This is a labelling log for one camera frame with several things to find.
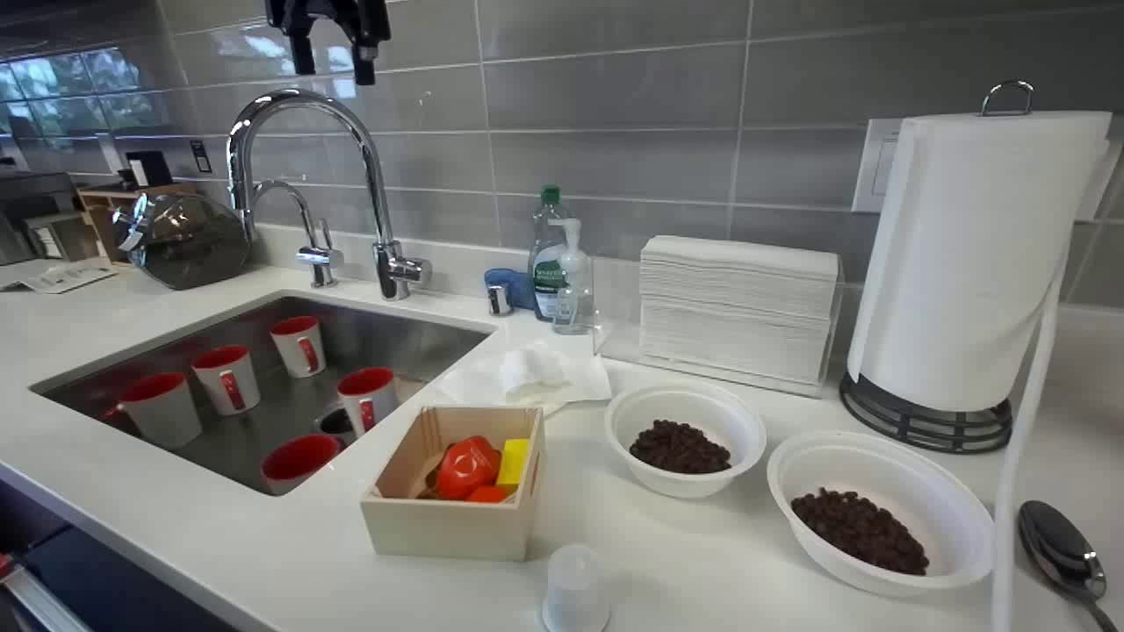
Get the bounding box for clear soap dispenser bottle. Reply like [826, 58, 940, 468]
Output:
[551, 217, 593, 334]

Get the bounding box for large white bowl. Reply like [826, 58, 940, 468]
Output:
[767, 431, 995, 596]

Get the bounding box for black metal spoon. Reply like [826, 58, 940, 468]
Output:
[1015, 499, 1117, 632]

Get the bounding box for coffee beans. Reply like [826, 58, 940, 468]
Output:
[627, 421, 729, 472]
[789, 488, 929, 577]

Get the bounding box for red white mug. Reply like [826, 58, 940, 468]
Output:
[258, 431, 340, 493]
[271, 314, 326, 378]
[338, 365, 397, 436]
[119, 373, 203, 445]
[193, 342, 258, 414]

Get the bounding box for small chrome tap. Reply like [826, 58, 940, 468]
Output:
[255, 179, 338, 286]

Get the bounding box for small translucent plastic cup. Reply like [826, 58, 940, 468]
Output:
[539, 544, 611, 632]

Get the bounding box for blue sponge holder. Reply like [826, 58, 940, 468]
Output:
[486, 265, 534, 314]

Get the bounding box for paper towel roll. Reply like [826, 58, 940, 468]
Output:
[845, 111, 1111, 409]

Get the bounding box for stainless steel sink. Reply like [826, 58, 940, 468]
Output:
[39, 293, 486, 493]

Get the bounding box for black paper towel holder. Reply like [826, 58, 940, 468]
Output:
[840, 104, 1031, 454]

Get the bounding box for coffee beans in large bowl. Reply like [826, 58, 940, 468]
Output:
[789, 488, 929, 577]

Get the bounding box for small white bowl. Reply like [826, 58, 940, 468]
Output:
[603, 387, 769, 499]

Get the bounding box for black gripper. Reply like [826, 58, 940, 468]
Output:
[263, 0, 397, 88]

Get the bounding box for stack of folded napkins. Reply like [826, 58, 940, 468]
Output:
[639, 235, 840, 392]

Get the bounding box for dark bag of goods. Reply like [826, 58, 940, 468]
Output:
[111, 194, 251, 291]

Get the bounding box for yellow block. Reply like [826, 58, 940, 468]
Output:
[495, 440, 530, 488]

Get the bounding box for wooden box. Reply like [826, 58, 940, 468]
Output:
[363, 408, 543, 560]

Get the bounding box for white cloth on counter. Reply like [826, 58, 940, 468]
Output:
[433, 335, 614, 414]

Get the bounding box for white cable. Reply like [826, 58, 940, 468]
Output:
[985, 275, 1069, 632]

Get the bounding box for chrome kitchen faucet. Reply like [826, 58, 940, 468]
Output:
[223, 88, 429, 299]

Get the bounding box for green dish soap bottle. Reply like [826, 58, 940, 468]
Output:
[528, 184, 565, 323]

